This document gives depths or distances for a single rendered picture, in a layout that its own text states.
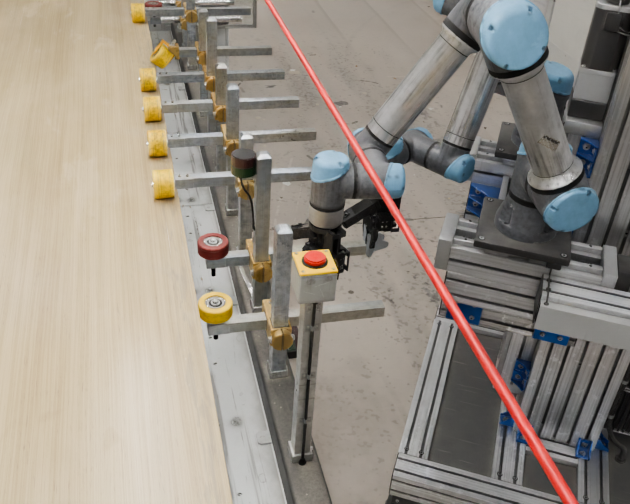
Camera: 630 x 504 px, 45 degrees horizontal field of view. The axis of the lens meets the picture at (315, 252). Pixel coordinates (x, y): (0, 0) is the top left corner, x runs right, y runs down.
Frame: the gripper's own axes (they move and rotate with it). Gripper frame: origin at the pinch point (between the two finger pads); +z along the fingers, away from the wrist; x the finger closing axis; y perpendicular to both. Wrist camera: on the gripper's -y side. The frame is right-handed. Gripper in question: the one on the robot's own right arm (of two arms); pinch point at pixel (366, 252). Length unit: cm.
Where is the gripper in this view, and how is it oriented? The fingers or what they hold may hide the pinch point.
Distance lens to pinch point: 208.7
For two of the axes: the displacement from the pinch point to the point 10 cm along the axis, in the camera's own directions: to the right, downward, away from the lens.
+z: -0.6, 8.2, 5.7
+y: 9.7, -0.8, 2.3
